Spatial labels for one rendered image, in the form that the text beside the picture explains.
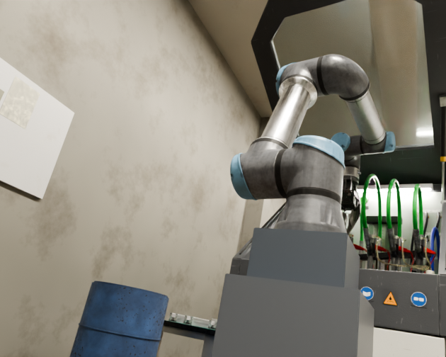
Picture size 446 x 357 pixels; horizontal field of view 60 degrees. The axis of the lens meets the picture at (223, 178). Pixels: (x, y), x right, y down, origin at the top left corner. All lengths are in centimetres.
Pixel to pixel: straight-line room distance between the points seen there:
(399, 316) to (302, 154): 59
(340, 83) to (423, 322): 69
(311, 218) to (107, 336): 212
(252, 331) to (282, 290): 9
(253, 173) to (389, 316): 60
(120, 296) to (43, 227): 85
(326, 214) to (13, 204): 251
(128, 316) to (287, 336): 210
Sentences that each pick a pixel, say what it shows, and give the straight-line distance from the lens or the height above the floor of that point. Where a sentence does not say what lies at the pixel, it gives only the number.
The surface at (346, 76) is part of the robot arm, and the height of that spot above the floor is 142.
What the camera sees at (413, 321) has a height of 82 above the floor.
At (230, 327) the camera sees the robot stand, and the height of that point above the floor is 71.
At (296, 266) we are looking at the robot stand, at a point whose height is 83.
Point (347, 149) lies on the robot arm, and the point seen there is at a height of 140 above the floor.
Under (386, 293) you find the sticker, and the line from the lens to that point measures 124.
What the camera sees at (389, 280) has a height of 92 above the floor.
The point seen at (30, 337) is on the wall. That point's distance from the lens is 329.
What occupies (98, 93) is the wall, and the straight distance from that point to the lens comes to 361.
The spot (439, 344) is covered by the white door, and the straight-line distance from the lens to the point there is 122.
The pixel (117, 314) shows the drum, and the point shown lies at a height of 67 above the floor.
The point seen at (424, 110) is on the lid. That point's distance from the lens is 176.
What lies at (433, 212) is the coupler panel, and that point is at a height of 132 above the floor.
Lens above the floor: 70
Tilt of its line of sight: 21 degrees up
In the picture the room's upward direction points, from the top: 11 degrees clockwise
